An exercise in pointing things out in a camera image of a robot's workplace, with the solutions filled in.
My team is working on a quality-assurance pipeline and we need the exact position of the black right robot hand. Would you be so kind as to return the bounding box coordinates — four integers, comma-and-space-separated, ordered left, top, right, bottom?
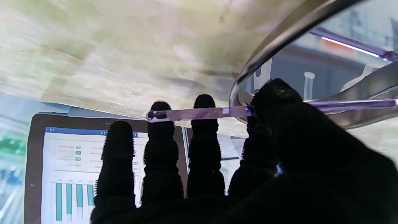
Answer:
90, 78, 398, 224

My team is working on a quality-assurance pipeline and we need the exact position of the printed laboratory backdrop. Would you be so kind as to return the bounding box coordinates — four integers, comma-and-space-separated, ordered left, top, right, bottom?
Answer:
0, 92, 249, 224

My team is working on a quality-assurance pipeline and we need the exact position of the steel kidney tray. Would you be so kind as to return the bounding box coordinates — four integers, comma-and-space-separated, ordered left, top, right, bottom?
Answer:
229, 0, 398, 130

